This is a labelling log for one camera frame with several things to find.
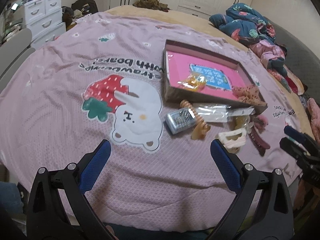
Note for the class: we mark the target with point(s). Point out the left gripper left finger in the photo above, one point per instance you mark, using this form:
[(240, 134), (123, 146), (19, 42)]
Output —
[(58, 208)]

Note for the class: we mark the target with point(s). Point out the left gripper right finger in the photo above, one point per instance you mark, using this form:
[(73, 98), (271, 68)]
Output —
[(262, 206)]

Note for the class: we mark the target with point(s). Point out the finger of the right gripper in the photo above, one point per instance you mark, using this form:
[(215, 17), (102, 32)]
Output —
[(292, 148), (297, 133)]

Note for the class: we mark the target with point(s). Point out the maroon hair clip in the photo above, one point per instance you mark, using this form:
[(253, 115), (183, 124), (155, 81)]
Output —
[(258, 142)]

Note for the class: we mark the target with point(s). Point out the cream hair claw clip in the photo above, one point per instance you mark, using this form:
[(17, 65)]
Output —
[(233, 140)]

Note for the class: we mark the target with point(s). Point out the clear plastic packet white card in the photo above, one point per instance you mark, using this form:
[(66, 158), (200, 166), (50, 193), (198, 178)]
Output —
[(218, 113)]

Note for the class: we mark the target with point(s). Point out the clear box with rhinestone clip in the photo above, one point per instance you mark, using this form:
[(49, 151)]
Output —
[(180, 120)]

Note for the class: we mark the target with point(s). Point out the pearl hair clip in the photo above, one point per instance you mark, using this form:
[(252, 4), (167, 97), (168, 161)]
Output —
[(242, 122)]

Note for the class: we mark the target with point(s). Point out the tan bed sheet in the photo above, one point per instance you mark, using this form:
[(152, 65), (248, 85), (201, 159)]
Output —
[(204, 26)]

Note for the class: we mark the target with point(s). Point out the pink dotted scrunchie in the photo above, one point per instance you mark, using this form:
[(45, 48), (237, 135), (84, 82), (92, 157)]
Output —
[(249, 95)]

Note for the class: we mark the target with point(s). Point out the grey sofa headboard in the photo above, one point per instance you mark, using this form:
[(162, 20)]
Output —
[(300, 60)]

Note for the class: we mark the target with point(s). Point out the blue card in tray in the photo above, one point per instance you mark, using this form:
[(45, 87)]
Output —
[(215, 78)]

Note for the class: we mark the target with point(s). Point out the orange items in plastic bag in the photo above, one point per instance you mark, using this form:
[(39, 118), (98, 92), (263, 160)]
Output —
[(194, 82)]

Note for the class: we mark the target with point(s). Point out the brown cardboard tray box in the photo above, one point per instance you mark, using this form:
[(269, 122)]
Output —
[(177, 59)]

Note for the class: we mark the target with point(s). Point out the dark floral quilt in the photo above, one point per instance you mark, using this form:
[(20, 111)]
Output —
[(248, 27)]

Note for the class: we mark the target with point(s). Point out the pink strawberry bear blanket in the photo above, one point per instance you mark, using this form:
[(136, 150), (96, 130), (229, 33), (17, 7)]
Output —
[(104, 79)]

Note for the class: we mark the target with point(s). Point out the grey chair back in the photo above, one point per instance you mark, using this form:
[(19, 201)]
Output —
[(13, 53)]

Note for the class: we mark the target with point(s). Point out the olive clothes pile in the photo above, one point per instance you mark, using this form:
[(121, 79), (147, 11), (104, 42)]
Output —
[(151, 4)]

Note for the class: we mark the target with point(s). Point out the white plastic drawer cabinet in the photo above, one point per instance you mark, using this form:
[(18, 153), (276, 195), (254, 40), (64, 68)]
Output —
[(44, 19)]

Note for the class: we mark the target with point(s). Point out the black bag on floor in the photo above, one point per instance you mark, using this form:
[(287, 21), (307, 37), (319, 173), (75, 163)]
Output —
[(78, 10)]

